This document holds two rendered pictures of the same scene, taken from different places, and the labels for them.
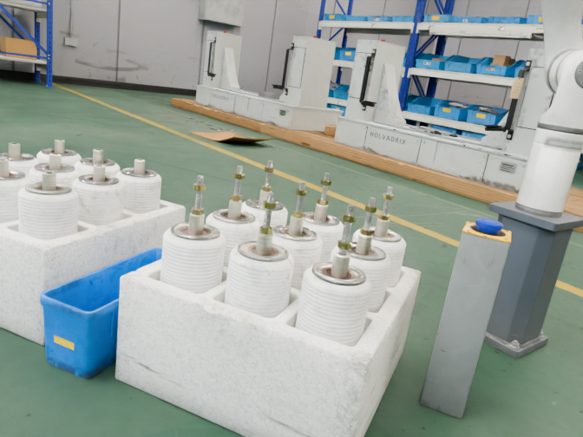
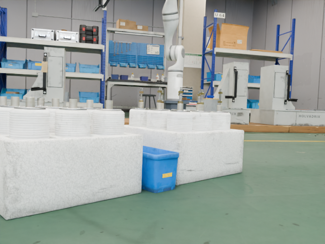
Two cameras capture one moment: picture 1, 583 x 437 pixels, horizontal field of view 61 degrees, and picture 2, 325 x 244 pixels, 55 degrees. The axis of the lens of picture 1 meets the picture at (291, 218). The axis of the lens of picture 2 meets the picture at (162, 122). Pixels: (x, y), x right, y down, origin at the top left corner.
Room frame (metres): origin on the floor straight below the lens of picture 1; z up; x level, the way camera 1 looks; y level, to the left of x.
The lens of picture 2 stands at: (0.27, 1.22, 0.28)
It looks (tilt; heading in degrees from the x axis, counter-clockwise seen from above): 3 degrees down; 296
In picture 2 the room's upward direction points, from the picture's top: 2 degrees clockwise
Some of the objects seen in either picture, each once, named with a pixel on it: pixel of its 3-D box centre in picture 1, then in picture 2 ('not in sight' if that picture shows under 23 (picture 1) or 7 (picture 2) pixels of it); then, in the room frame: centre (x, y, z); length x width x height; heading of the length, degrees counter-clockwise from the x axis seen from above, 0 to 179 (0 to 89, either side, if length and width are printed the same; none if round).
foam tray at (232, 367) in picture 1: (282, 320); (178, 148); (0.80, -0.01, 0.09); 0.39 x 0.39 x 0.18; 68
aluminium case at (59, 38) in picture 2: not in sight; (67, 38); (4.47, -3.26, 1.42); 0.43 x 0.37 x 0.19; 133
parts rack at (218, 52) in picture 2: not in sight; (246, 69); (1.69, -5.72, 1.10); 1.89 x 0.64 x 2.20; 41
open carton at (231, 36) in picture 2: not in sight; (227, 39); (2.06, -5.41, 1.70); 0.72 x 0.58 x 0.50; 44
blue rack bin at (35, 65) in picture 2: not in sight; (40, 65); (4.85, -2.98, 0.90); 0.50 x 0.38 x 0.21; 131
